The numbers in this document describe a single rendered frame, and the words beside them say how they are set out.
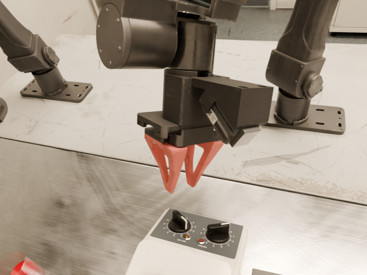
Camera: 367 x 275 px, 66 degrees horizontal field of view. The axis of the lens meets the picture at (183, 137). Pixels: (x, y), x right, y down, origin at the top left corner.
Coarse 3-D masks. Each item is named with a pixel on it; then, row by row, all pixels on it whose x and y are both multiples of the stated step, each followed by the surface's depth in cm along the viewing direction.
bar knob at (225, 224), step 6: (210, 228) 38; (216, 228) 38; (222, 228) 38; (228, 228) 39; (210, 234) 38; (216, 234) 38; (222, 234) 39; (228, 234) 39; (210, 240) 38; (216, 240) 38; (222, 240) 38
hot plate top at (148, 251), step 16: (144, 240) 36; (144, 256) 34; (160, 256) 34; (176, 256) 34; (192, 256) 34; (208, 256) 33; (128, 272) 33; (176, 272) 33; (192, 272) 32; (208, 272) 32; (224, 272) 32
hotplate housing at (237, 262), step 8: (168, 208) 45; (152, 240) 38; (160, 240) 38; (240, 240) 38; (184, 248) 36; (192, 248) 36; (240, 248) 37; (216, 256) 35; (240, 256) 36; (232, 264) 34; (240, 264) 36
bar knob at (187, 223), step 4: (176, 212) 41; (176, 216) 40; (180, 216) 40; (172, 220) 41; (176, 220) 40; (180, 220) 39; (184, 220) 39; (168, 224) 41; (172, 224) 40; (176, 224) 40; (180, 224) 40; (184, 224) 39; (188, 224) 41; (172, 228) 40; (176, 228) 40; (180, 228) 40; (184, 228) 39; (188, 228) 40; (180, 232) 39
